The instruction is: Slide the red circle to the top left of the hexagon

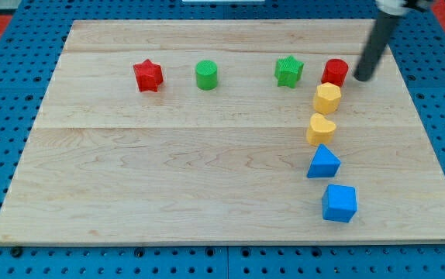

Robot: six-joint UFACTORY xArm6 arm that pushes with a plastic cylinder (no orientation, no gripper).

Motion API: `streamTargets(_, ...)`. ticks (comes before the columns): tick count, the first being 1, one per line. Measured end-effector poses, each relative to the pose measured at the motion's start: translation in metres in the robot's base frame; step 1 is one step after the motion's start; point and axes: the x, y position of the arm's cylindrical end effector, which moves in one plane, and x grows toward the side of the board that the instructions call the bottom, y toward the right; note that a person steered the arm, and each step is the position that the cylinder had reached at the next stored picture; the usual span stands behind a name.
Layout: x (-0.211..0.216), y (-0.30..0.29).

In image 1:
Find red cylinder block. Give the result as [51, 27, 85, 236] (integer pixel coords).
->
[321, 58, 349, 87]

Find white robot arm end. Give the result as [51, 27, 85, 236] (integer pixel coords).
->
[375, 0, 434, 16]

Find yellow hexagon block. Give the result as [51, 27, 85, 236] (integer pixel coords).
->
[313, 82, 342, 115]

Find wooden board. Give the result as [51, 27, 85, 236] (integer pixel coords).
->
[0, 19, 445, 246]

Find green cylinder block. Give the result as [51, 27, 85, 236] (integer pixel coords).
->
[195, 60, 218, 91]

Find green star block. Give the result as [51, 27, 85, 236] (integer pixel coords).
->
[274, 55, 305, 88]

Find red star block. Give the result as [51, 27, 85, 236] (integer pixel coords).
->
[133, 59, 164, 92]

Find yellow heart block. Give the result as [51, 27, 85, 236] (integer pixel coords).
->
[305, 113, 336, 146]

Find blue triangle block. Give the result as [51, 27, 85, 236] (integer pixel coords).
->
[306, 143, 341, 178]

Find blue cube block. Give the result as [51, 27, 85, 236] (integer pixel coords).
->
[322, 184, 357, 223]

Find black pusher rod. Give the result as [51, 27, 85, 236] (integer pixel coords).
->
[354, 11, 402, 82]

